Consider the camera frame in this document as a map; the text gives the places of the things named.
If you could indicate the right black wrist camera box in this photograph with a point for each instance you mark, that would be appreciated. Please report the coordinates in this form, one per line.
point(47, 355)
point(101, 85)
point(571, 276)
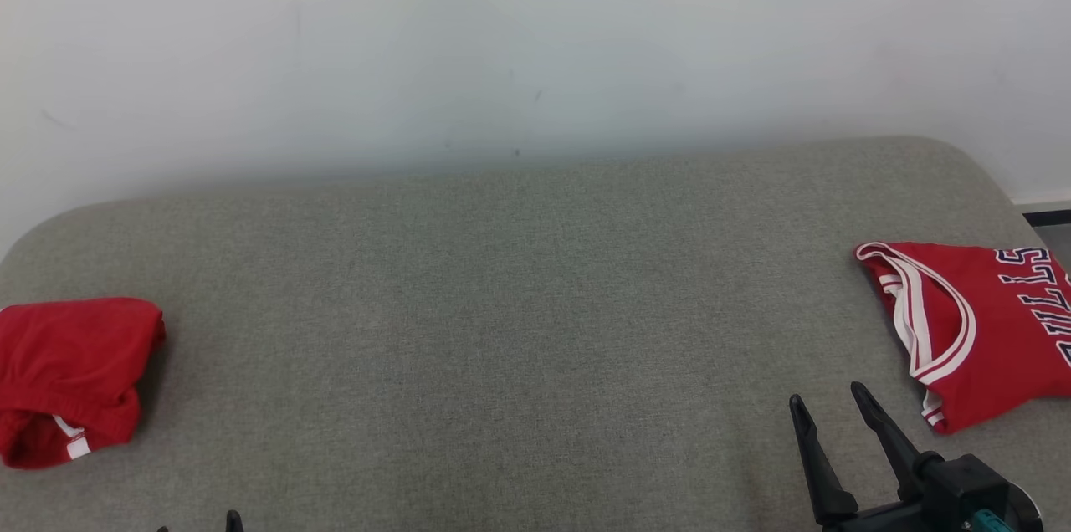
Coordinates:
point(962, 482)

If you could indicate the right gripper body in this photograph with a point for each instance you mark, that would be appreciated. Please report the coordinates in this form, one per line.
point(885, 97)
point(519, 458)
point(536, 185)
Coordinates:
point(878, 522)

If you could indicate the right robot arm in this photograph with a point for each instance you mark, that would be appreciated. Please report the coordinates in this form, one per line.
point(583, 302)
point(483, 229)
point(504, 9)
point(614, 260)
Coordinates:
point(1027, 511)

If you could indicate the red garment white trim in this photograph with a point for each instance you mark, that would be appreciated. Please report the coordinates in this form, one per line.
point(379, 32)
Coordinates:
point(75, 356)

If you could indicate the red basketball jersey with lettering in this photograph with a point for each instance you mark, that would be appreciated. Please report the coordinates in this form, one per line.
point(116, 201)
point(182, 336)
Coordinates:
point(1004, 348)

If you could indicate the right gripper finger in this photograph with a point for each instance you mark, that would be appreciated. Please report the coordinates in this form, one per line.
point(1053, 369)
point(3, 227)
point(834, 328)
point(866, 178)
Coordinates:
point(891, 444)
point(824, 482)

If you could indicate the grey fabric sofa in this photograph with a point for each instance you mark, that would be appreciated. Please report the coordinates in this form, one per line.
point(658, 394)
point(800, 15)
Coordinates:
point(502, 306)

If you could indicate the white and black baseboard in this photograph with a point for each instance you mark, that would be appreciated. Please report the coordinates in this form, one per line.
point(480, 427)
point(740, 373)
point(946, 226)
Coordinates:
point(1050, 217)

